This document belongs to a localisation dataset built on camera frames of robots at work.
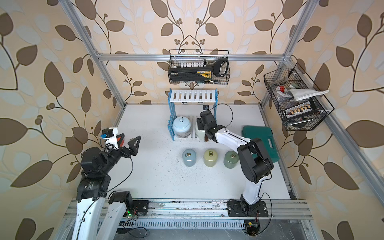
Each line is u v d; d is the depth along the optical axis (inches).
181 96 47.1
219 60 32.5
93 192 18.5
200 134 36.9
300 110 26.6
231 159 32.6
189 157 33.0
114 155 22.7
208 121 28.3
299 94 24.8
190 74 32.6
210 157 33.0
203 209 29.7
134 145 24.7
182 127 36.5
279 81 30.9
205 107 32.3
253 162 19.0
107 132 21.7
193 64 32.5
